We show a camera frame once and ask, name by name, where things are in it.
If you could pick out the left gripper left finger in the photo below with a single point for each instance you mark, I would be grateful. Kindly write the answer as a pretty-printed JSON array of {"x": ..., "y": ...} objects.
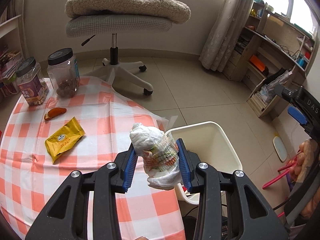
[{"x": 65, "y": 215}]

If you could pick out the beige fleece blanket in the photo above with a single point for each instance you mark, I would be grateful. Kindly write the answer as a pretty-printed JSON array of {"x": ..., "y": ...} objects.
[{"x": 175, "y": 11}]

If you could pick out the beige lace curtain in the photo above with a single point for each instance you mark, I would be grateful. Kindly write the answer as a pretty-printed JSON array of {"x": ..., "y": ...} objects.
[{"x": 224, "y": 34}]

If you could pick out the jar with dark nuts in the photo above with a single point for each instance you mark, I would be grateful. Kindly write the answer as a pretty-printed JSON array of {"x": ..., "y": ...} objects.
[{"x": 63, "y": 72}]

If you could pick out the white trash bin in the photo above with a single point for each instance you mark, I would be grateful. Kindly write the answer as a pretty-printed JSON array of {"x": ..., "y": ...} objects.
[{"x": 209, "y": 141}]

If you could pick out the right hand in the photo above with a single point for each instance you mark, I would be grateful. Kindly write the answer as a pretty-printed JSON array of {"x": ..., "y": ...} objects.
[{"x": 298, "y": 172}]

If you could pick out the purple label cashew jar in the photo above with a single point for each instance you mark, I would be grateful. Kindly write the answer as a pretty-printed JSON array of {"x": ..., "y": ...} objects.
[{"x": 31, "y": 82}]

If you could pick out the white plastic wrapper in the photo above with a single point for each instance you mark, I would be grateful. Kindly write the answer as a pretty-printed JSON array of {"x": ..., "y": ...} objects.
[{"x": 160, "y": 156}]

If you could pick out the pink checkered tablecloth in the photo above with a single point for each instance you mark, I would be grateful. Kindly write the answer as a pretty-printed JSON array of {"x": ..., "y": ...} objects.
[{"x": 43, "y": 144}]

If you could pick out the wooden desk shelf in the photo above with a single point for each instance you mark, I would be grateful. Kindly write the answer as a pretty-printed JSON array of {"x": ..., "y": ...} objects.
[{"x": 268, "y": 46}]

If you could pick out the pink stool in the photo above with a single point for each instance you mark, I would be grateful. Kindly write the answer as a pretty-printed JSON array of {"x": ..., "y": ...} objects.
[{"x": 282, "y": 172}]

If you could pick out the yellow snack wrapper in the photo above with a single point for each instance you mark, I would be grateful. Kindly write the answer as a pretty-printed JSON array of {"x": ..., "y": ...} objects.
[{"x": 64, "y": 139}]

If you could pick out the left hand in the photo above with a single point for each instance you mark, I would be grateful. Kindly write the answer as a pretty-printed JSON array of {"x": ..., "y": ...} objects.
[{"x": 142, "y": 238}]

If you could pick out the orange peel piece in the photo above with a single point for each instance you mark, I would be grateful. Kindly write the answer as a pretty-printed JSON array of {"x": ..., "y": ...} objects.
[{"x": 54, "y": 112}]

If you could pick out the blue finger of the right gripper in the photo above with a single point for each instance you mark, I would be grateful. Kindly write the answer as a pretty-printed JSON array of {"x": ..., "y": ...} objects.
[{"x": 297, "y": 115}]

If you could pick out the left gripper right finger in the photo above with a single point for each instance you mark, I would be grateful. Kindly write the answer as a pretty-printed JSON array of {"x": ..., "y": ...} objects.
[{"x": 249, "y": 216}]

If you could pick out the white bookshelf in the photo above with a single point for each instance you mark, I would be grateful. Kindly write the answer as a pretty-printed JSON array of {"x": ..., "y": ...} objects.
[{"x": 11, "y": 56}]

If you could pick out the grey office chair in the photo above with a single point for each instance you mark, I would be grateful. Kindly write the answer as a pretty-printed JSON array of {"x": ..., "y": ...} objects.
[{"x": 107, "y": 22}]

